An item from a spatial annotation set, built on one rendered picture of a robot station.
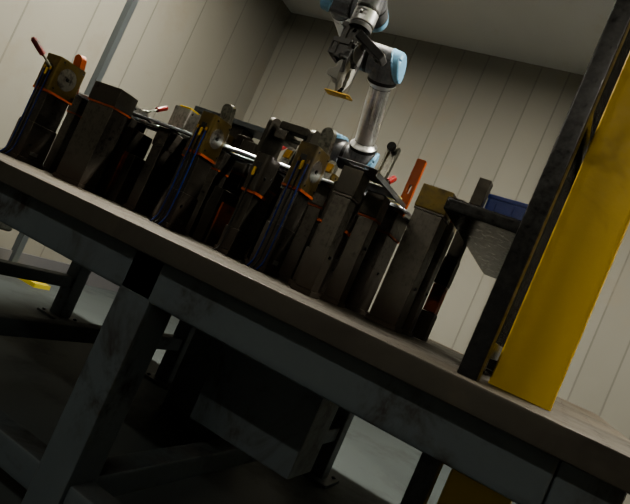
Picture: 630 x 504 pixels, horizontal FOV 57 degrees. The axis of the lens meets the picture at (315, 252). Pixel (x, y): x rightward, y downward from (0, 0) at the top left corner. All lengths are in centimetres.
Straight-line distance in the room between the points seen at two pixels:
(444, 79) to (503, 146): 74
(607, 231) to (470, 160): 355
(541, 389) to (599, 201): 31
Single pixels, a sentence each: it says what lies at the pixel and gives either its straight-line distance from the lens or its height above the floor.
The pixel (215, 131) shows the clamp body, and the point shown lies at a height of 100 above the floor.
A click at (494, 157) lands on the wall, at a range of 452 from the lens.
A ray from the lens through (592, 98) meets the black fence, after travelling 96.
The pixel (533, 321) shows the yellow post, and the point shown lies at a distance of 100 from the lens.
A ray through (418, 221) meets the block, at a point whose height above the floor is 97.
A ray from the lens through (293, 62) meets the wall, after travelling 539.
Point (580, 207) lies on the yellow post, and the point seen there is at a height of 102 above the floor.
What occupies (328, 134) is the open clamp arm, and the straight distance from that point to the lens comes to 156.
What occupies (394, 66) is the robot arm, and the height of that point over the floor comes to 157.
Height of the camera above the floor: 74
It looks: 2 degrees up
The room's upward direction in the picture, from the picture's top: 24 degrees clockwise
